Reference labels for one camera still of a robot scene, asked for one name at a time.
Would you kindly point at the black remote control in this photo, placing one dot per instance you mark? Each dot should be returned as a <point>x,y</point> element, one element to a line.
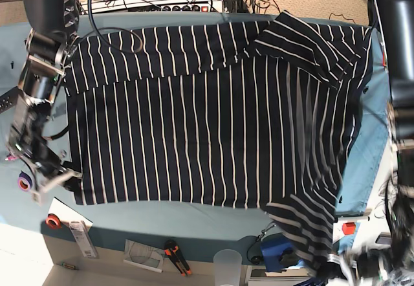
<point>9,99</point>

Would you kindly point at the grey adapter box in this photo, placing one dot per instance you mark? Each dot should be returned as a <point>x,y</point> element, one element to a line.
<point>384,239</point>

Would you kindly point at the navy white striped t-shirt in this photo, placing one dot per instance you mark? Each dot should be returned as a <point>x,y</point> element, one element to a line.
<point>257,114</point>

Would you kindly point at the purple tape roll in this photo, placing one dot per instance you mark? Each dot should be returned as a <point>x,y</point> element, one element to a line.
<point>24,181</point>

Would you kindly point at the pink tube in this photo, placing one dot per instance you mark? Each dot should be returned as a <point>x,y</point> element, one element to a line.
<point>10,158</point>

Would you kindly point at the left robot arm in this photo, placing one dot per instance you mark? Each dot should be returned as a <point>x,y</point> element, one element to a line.
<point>395,18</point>

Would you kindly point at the teal table cloth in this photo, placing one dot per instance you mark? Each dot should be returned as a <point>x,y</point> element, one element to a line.
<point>200,230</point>

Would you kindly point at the small red block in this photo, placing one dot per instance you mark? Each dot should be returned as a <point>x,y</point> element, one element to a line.
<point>348,228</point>

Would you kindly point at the frosted plastic cup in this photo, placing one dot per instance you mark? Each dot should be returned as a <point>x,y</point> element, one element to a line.
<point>227,268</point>

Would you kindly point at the orange black cutter pliers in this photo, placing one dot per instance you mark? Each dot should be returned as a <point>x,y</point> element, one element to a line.
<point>175,255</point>

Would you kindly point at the clear plastic bag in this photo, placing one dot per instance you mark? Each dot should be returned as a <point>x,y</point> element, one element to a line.
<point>143,256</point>

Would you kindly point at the blue clamp with black knob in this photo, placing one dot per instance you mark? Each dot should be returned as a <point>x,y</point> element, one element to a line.
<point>278,253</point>

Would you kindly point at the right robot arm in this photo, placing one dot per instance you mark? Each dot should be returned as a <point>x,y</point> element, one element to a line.
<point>50,45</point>

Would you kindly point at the orange tape roll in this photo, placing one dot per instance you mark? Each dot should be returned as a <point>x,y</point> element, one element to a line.
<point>53,222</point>

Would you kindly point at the white paper sheet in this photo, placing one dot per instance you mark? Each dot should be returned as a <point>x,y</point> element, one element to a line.
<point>66,214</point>

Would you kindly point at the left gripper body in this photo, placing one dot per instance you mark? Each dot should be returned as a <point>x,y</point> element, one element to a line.
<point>379,266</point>

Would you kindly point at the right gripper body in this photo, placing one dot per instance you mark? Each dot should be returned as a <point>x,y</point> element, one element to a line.
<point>48,172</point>

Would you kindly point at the packaged item with barcode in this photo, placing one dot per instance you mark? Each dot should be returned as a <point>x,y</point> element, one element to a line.
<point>82,238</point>

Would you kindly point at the black marker pen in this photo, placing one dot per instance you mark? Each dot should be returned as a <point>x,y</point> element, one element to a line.
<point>352,219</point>

